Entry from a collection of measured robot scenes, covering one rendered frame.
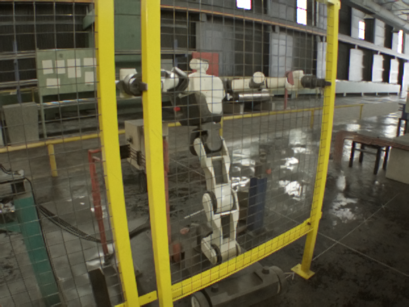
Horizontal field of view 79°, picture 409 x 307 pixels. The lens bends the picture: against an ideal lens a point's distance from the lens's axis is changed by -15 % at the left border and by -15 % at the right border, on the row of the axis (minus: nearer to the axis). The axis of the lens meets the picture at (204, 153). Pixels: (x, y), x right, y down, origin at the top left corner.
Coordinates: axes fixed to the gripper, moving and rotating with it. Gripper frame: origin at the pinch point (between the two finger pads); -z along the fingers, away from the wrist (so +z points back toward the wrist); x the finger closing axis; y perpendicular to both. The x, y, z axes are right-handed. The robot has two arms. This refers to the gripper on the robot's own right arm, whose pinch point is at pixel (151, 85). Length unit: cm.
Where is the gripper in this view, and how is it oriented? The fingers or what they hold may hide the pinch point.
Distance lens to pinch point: 100.1
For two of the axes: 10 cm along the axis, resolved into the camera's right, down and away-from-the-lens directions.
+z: -5.7, -2.3, 7.8
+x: -8.2, 1.6, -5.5
